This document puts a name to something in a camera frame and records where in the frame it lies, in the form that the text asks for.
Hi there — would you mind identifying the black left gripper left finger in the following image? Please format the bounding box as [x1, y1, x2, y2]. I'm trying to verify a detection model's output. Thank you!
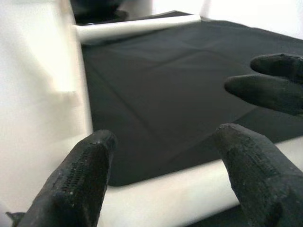
[6, 129, 118, 227]

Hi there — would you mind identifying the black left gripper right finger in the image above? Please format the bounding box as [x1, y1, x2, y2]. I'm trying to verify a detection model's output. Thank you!
[213, 123, 303, 227]

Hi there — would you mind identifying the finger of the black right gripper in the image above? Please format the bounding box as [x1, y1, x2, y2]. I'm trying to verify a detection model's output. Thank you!
[250, 53, 303, 82]
[224, 74, 303, 116]

